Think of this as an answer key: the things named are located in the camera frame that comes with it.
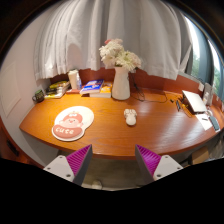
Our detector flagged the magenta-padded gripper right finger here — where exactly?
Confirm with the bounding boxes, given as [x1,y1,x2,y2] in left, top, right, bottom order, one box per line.
[134,144,185,186]

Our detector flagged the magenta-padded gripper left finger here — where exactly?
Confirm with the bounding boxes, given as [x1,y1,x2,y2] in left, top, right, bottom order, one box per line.
[43,143,94,187]

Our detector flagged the white computer mouse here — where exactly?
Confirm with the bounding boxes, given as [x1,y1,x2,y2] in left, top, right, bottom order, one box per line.
[123,108,138,127]

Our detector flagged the pink cartoon mouse pad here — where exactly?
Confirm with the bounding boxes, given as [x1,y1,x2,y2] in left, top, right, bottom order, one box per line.
[51,105,95,142]

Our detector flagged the brown cardboard box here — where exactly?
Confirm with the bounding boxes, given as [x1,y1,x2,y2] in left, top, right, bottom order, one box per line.
[191,146,210,166]

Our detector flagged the white paper sheet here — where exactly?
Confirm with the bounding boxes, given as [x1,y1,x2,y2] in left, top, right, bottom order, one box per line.
[194,113,214,132]

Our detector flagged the grey tablet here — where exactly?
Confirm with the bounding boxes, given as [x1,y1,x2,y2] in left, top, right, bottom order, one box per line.
[208,114,222,133]

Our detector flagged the silver laptop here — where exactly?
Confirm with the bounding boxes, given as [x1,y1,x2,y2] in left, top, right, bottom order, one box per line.
[181,89,208,115]

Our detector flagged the dark green mug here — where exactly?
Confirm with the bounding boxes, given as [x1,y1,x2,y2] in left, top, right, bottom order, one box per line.
[31,89,46,104]

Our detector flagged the red flat tray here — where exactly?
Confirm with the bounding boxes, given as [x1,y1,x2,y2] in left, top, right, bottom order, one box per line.
[65,88,82,95]

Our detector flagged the stack of dark books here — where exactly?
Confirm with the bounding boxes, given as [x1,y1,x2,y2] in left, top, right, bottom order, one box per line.
[44,80,71,100]

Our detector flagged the clear small bottle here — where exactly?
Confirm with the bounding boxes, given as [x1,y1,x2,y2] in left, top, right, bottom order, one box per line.
[76,73,83,90]

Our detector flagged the yellow book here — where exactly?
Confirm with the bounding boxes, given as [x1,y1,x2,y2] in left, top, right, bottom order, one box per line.
[89,82,113,99]

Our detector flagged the white ceramic vase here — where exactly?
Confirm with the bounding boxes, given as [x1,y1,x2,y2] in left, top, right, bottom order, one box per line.
[111,65,131,101]

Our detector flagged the window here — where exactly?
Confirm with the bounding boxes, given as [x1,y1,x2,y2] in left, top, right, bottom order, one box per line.
[184,16,224,98]

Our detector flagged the white flower bouquet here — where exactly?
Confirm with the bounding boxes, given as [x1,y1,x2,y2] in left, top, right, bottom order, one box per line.
[98,38,142,73]

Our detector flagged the white curtain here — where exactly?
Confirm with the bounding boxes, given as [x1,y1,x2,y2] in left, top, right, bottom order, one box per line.
[33,0,194,81]

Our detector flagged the black cable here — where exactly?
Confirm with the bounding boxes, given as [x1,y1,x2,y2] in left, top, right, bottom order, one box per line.
[129,71,169,104]

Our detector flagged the white wall panel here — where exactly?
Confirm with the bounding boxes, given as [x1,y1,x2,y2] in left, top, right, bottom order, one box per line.
[0,61,23,118]

